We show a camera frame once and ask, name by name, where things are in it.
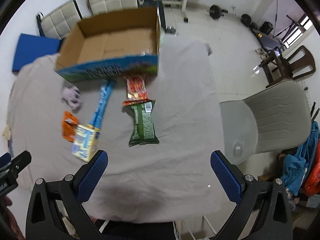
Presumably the orange snack bag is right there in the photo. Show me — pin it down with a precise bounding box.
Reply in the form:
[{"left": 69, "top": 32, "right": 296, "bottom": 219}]
[{"left": 61, "top": 111, "right": 79, "bottom": 142}]

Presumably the green snack bag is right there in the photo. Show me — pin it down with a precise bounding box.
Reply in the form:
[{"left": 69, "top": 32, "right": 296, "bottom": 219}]
[{"left": 124, "top": 100, "right": 159, "bottom": 146}]

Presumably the red snack bag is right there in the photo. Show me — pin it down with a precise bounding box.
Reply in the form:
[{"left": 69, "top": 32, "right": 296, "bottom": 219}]
[{"left": 123, "top": 75, "right": 149, "bottom": 106}]

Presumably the person's hand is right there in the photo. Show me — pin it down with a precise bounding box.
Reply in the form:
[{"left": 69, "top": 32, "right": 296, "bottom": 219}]
[{"left": 1, "top": 196, "right": 25, "bottom": 240}]

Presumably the blue clothing pile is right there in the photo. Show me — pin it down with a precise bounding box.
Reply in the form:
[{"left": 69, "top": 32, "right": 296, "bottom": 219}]
[{"left": 281, "top": 121, "right": 319, "bottom": 196}]

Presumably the grey plastic chair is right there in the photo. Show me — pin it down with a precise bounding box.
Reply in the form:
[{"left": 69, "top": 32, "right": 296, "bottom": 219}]
[{"left": 220, "top": 80, "right": 312, "bottom": 165}]

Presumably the blue mat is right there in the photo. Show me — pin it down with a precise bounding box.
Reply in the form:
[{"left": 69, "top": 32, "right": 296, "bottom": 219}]
[{"left": 12, "top": 34, "right": 62, "bottom": 73}]

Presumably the long blue snack pack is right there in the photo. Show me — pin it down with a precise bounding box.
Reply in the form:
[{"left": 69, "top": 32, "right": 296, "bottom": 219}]
[{"left": 88, "top": 80, "right": 116, "bottom": 131}]

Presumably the brown wooden chair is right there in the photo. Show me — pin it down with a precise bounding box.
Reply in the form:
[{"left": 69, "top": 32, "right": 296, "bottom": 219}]
[{"left": 259, "top": 45, "right": 316, "bottom": 88}]

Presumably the white quilted chair left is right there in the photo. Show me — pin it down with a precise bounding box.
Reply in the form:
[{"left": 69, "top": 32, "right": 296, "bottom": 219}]
[{"left": 36, "top": 0, "right": 82, "bottom": 40}]

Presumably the open cardboard box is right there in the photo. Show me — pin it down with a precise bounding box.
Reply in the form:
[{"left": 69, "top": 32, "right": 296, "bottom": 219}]
[{"left": 55, "top": 7, "right": 162, "bottom": 83}]

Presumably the black blue weight bench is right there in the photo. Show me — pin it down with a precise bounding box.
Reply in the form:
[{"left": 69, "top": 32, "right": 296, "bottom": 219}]
[{"left": 250, "top": 28, "right": 286, "bottom": 53}]

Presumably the black barbell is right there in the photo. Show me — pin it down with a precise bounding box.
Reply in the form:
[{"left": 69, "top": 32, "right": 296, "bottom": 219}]
[{"left": 208, "top": 5, "right": 252, "bottom": 27}]

